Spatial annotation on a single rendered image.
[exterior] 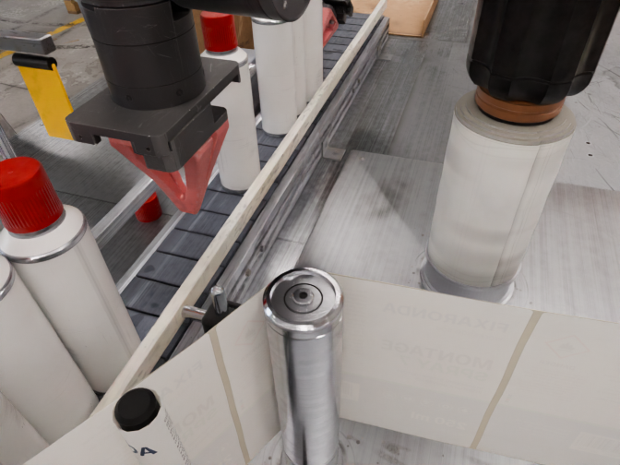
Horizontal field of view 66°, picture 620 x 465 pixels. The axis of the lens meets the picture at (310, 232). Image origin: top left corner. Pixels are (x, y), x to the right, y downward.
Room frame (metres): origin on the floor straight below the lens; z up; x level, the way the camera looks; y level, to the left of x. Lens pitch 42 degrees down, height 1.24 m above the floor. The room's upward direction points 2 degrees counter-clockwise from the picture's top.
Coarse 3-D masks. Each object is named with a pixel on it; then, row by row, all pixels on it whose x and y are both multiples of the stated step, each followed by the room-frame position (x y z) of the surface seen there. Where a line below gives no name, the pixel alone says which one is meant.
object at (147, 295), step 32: (352, 32) 1.00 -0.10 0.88; (352, 64) 0.84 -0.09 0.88; (256, 128) 0.62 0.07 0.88; (288, 160) 0.54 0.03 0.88; (224, 192) 0.47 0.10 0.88; (192, 224) 0.41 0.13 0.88; (160, 256) 0.36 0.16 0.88; (192, 256) 0.36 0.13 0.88; (128, 288) 0.32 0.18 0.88; (160, 288) 0.32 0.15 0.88; (192, 320) 0.28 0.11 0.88
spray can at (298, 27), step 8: (296, 24) 0.65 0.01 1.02; (296, 32) 0.65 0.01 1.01; (296, 40) 0.65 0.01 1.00; (296, 48) 0.65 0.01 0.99; (304, 48) 0.67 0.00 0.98; (296, 56) 0.65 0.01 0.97; (304, 56) 0.67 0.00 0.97; (296, 64) 0.65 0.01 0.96; (304, 64) 0.66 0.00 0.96; (296, 72) 0.65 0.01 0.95; (304, 72) 0.66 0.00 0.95; (296, 80) 0.65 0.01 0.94; (304, 80) 0.66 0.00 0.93; (296, 88) 0.65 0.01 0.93; (304, 88) 0.66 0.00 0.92; (296, 96) 0.65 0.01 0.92; (304, 96) 0.66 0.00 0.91; (296, 104) 0.65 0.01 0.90; (304, 104) 0.66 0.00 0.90
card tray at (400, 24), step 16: (352, 0) 1.37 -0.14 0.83; (368, 0) 1.36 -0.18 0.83; (400, 0) 1.35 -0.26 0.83; (416, 0) 1.35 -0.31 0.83; (432, 0) 1.34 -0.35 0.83; (384, 16) 1.23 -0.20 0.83; (400, 16) 1.23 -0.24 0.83; (416, 16) 1.22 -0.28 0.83; (400, 32) 1.12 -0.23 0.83; (416, 32) 1.11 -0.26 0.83
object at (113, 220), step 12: (252, 72) 0.63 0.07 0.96; (252, 84) 0.62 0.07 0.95; (144, 180) 0.39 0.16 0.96; (132, 192) 0.37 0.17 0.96; (144, 192) 0.37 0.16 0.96; (120, 204) 0.35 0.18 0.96; (132, 204) 0.35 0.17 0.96; (108, 216) 0.33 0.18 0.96; (120, 216) 0.33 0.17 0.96; (96, 228) 0.32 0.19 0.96; (108, 228) 0.32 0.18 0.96; (120, 228) 0.33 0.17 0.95; (96, 240) 0.30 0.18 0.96; (108, 240) 0.31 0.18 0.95
